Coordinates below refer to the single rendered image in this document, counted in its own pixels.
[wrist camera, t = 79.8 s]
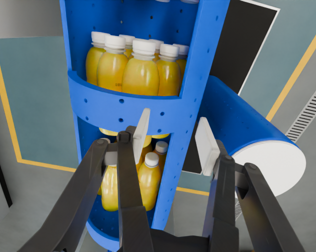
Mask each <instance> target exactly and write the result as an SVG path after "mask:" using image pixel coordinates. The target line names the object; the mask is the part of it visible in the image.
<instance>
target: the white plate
mask: <svg viewBox="0 0 316 252"><path fill-rule="evenodd" d="M231 157H233V158H234V160H235V162H236V163H238V164H240V165H244V164H245V163H253V164H255V165H256V166H258V167H259V169H260V170H261V172H262V174H263V176H264V178H265V179H266V181H267V183H268V185H269V187H270V188H271V190H272V192H273V194H274V196H275V197H276V196H278V195H280V194H282V193H284V192H286V191H287V190H289V189H290V188H292V187H293V186H294V185H295V184H296V183H297V182H298V181H299V180H300V178H301V177H302V175H303V173H304V171H305V168H306V159H305V156H304V154H303V152H302V151H301V150H300V149H299V148H297V147H296V146H295V145H293V144H291V143H289V142H286V141H281V140H265V141H259V142H256V143H252V144H250V145H247V146H245V147H243V148H241V149H240V150H238V151H237V152H235V153H234V154H233V155H232V156H231Z"/></svg>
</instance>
